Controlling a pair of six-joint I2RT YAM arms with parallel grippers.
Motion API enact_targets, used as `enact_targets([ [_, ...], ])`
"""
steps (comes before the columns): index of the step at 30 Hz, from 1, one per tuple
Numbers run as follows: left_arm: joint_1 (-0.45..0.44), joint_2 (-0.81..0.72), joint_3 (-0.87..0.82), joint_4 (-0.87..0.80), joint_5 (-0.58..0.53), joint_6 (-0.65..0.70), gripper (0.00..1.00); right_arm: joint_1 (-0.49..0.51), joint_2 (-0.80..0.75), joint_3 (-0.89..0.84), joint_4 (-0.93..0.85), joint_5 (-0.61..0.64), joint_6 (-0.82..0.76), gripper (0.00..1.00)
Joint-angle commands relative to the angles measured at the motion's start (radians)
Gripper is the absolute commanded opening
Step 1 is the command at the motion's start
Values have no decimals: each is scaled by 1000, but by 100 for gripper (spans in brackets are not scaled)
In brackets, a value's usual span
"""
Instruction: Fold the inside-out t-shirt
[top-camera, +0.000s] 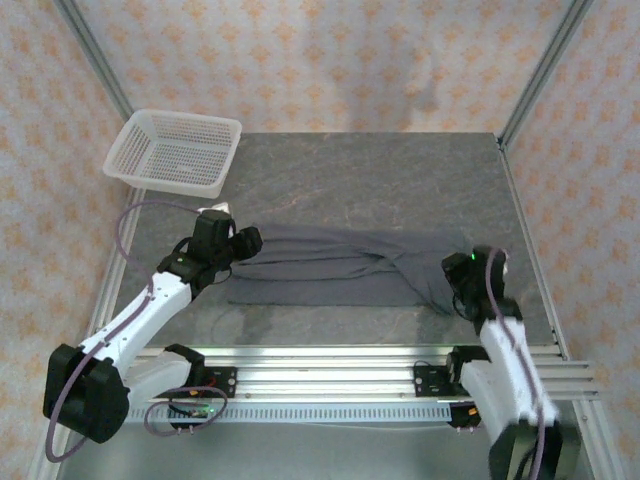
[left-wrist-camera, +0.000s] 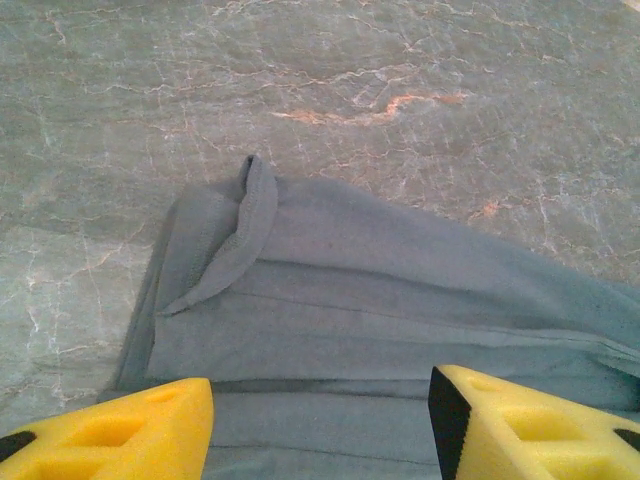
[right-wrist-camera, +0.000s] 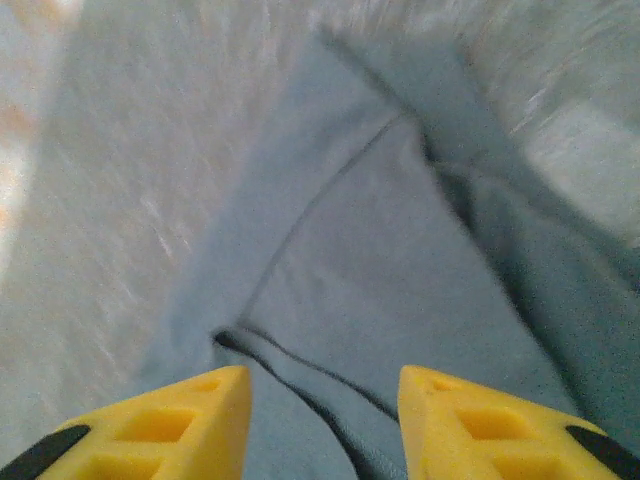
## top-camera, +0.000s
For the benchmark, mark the aluminium frame post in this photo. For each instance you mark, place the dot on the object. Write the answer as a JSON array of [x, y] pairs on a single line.
[[92, 60], [547, 65]]

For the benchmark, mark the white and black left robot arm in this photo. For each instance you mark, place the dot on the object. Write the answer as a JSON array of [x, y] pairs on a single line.
[[145, 310]]

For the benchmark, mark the aluminium table side rail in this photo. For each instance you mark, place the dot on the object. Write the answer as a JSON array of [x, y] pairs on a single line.
[[530, 240], [112, 270]]

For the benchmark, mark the grey t-shirt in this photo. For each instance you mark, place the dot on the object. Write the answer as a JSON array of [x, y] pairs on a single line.
[[325, 270]]

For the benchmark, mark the white perforated plastic basket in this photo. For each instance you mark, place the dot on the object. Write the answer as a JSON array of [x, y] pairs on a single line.
[[175, 152]]

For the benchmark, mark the small lit circuit board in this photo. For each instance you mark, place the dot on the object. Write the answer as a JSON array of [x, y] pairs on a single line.
[[192, 411]]

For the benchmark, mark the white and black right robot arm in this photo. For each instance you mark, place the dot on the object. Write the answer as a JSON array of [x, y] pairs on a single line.
[[510, 370]]

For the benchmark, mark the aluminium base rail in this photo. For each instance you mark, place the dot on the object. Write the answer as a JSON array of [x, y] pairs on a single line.
[[325, 375]]

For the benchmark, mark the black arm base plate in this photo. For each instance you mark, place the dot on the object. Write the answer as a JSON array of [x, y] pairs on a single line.
[[427, 382], [222, 382]]

